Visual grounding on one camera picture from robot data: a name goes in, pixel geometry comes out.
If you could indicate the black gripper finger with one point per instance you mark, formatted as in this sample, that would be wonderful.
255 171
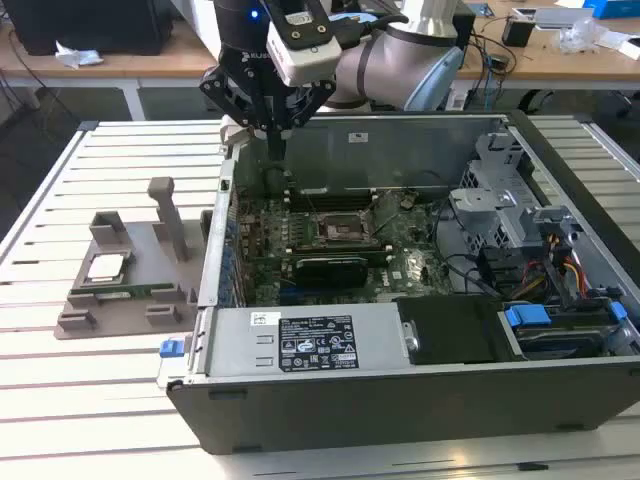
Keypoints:
312 105
222 95

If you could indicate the silver CPU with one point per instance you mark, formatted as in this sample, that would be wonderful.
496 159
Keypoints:
110 266

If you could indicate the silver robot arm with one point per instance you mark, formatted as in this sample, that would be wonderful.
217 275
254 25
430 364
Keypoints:
380 65

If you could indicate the CPU socket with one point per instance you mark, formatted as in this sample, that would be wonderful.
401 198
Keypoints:
342 227

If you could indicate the large white bin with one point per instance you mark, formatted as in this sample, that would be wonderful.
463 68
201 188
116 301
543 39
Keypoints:
192 20

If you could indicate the wooden desk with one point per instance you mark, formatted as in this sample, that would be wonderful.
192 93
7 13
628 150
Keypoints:
165 57

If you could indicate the black RAM slot bank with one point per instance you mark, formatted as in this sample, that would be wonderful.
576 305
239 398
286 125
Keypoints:
330 199

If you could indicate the thin metal locking lever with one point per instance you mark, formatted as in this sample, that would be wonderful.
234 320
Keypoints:
311 201

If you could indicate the round coin battery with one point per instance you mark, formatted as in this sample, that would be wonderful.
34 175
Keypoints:
409 202

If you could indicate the long installed RAM stick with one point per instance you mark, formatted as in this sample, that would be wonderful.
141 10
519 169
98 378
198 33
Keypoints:
340 250

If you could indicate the large black computer tower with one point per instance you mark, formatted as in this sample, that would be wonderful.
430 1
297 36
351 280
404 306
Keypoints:
90 25

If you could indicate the crumpled white paper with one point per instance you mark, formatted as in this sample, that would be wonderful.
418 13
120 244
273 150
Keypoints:
77 56

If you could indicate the black graphics card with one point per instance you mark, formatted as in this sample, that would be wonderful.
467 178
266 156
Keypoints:
330 270

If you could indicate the grey-brown parts rack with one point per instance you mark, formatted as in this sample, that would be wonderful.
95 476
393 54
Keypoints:
150 250

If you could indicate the green motherboard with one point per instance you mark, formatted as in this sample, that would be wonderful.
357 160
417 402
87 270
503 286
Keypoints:
405 260

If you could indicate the grey metal drive cage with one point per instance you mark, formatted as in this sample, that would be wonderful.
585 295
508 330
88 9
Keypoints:
480 200

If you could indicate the small black box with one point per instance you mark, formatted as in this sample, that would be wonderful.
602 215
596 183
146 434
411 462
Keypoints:
517 31

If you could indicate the green RAM stick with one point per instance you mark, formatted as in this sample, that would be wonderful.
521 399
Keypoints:
125 290

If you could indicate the silver power supply unit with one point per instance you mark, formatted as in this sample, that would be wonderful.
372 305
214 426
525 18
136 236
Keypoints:
235 345

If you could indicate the blue case latch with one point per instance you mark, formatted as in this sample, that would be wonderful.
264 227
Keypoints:
170 348

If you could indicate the black plastic shroud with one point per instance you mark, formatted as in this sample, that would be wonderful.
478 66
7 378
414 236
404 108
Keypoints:
450 330

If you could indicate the clear plastic bag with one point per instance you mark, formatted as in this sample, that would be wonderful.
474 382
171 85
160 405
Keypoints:
582 35

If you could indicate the hard disk in blue carrier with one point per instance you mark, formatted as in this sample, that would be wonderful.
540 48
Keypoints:
527 316

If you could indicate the blue cardboard box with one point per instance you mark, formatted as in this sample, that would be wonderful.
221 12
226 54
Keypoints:
612 7

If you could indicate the black open PC case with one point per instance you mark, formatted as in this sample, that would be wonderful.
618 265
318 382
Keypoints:
400 415

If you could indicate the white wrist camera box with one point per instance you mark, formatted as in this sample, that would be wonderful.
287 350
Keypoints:
310 62

